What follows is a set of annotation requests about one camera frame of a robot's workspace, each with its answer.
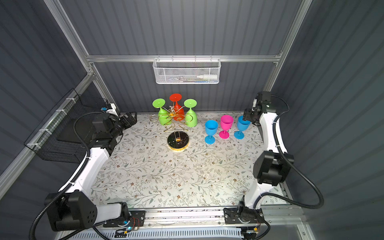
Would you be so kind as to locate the red wine glass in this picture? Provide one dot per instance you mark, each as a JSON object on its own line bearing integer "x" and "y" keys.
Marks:
{"x": 179, "y": 111}

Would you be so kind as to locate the pink wine glass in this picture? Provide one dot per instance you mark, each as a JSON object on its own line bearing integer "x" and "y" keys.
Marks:
{"x": 226, "y": 124}

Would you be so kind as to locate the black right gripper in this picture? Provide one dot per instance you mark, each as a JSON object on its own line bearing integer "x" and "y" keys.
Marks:
{"x": 247, "y": 114}

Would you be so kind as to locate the white wire mesh basket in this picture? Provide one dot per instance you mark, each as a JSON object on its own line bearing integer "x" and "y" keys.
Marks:
{"x": 185, "y": 73}

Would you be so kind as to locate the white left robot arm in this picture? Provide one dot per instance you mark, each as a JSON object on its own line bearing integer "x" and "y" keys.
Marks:
{"x": 71, "y": 208}

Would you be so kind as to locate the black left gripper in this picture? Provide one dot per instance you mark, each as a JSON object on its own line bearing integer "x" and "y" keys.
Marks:
{"x": 132, "y": 121}

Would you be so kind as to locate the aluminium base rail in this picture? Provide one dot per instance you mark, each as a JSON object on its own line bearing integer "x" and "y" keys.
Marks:
{"x": 271, "y": 222}

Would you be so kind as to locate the gold wine glass rack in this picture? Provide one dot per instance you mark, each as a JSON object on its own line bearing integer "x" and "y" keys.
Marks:
{"x": 178, "y": 139}

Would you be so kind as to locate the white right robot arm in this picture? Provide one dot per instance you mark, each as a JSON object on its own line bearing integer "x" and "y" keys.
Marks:
{"x": 270, "y": 169}

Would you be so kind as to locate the blue wine glass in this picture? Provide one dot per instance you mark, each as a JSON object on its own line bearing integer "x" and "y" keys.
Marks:
{"x": 211, "y": 128}
{"x": 242, "y": 125}

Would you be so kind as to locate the black wire basket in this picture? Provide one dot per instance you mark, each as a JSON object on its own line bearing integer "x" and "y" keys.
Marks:
{"x": 57, "y": 138}

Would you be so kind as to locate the white bottle in basket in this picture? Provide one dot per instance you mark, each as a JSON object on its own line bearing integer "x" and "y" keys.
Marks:
{"x": 208, "y": 77}

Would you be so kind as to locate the green wine glass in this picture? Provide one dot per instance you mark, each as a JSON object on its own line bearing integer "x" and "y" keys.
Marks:
{"x": 190, "y": 117}
{"x": 163, "y": 115}

